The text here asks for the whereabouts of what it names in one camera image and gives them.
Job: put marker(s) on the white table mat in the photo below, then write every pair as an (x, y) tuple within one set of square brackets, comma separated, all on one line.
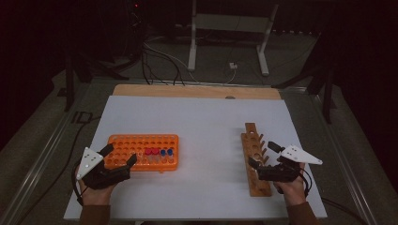
[(203, 125)]

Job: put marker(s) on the dark equipment rack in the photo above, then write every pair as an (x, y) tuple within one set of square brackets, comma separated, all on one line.
[(136, 28)]

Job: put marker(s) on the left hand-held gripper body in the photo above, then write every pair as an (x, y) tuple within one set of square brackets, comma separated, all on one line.
[(103, 178)]

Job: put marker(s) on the black tripod stand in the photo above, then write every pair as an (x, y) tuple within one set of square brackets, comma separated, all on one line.
[(327, 100), (69, 87)]

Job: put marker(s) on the white plug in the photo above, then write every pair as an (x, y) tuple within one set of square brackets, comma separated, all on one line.
[(233, 65)]

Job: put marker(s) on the person's left hand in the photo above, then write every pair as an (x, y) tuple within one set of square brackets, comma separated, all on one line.
[(95, 197)]

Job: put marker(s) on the orange plastic test tube rack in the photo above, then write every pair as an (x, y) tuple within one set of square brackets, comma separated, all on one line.
[(140, 143)]

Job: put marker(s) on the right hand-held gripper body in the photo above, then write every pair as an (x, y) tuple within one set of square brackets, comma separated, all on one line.
[(280, 173)]

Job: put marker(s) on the person's right hand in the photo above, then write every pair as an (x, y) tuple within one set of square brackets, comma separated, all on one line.
[(294, 192)]

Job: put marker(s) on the grey metal floor rail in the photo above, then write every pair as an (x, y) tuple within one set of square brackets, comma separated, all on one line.
[(347, 162), (40, 157)]

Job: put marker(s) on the blue-capped test tube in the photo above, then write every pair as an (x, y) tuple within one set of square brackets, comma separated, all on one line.
[(170, 152), (163, 152)]

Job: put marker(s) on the white metal stand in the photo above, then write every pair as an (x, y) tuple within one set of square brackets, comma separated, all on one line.
[(192, 47)]

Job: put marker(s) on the wooden test tube rack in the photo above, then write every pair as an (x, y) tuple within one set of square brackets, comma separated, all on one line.
[(252, 150)]

